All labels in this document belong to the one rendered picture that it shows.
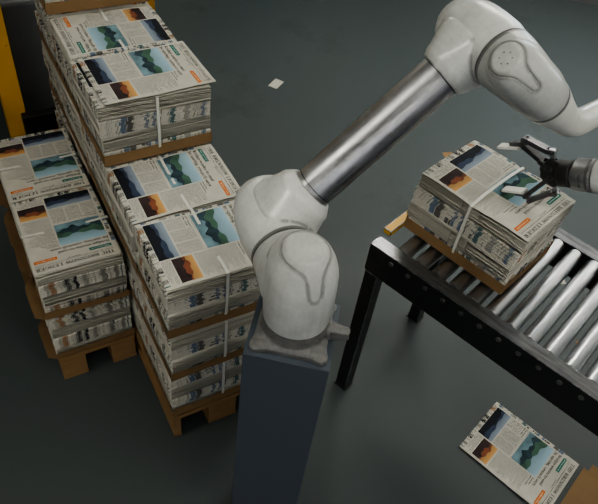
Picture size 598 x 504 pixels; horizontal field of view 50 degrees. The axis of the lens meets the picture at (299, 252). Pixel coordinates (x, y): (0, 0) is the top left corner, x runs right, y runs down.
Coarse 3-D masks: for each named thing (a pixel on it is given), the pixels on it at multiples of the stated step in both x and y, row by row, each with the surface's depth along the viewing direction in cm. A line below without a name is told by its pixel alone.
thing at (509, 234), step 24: (480, 216) 185; (504, 216) 183; (528, 216) 184; (552, 216) 185; (480, 240) 189; (504, 240) 183; (528, 240) 177; (552, 240) 204; (480, 264) 193; (504, 264) 186; (528, 264) 199
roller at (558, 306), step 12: (588, 264) 207; (576, 276) 203; (588, 276) 203; (564, 288) 200; (576, 288) 199; (552, 300) 197; (564, 300) 195; (552, 312) 191; (564, 312) 194; (540, 324) 187; (552, 324) 189; (528, 336) 184; (540, 336) 185
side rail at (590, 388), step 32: (384, 256) 202; (416, 288) 199; (448, 288) 193; (448, 320) 196; (480, 320) 186; (512, 352) 184; (544, 352) 180; (544, 384) 181; (576, 384) 174; (576, 416) 179
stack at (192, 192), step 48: (96, 192) 248; (144, 192) 204; (192, 192) 207; (144, 240) 190; (192, 240) 192; (192, 288) 182; (240, 288) 193; (144, 336) 232; (192, 336) 198; (240, 336) 212; (192, 384) 218
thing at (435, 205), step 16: (480, 144) 207; (448, 160) 198; (464, 160) 199; (480, 160) 200; (496, 160) 202; (432, 176) 192; (448, 176) 193; (464, 176) 194; (480, 176) 195; (416, 192) 199; (432, 192) 194; (448, 192) 189; (464, 192) 189; (416, 208) 201; (432, 208) 197; (448, 208) 192; (432, 224) 199; (448, 224) 195
